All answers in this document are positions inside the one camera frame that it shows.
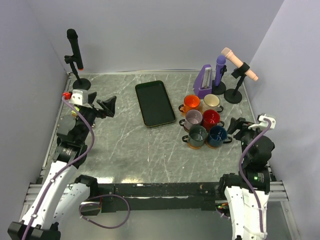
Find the purple metronome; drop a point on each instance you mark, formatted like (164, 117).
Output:
(204, 82)

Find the colourful toy block figure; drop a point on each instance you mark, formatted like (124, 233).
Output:
(74, 111)

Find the purple microphone black stand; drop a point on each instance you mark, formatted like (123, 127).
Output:
(221, 88)

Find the red mug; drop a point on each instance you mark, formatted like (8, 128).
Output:
(211, 118)

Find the dark green mug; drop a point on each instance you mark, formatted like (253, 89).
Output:
(196, 137)

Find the blue mug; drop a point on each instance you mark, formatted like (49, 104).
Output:
(217, 136)

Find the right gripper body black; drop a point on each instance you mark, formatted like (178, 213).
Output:
(246, 135)

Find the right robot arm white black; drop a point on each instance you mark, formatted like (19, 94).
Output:
(247, 193)

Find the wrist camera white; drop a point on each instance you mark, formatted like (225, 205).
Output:
(264, 121)
(77, 97)

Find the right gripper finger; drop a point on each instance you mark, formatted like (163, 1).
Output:
(233, 126)
(241, 121)

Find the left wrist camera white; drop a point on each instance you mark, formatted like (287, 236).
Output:
(77, 97)

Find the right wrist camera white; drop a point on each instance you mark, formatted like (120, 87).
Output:
(264, 121)

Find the left black microphone stand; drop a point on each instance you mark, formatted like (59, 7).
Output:
(79, 83)

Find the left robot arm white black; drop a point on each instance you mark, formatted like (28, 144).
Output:
(42, 220)

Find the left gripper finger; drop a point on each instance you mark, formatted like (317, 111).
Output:
(91, 97)
(108, 107)

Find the lilac mug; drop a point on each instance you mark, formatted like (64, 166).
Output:
(192, 118)

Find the orange mug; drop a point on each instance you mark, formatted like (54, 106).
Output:
(190, 102)

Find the light wood coaster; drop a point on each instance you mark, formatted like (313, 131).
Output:
(211, 147)
(194, 147)

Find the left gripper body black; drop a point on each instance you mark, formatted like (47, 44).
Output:
(90, 113)

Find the cream mug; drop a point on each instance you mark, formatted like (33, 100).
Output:
(211, 102)

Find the black serving tray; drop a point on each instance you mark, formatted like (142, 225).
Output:
(154, 103)

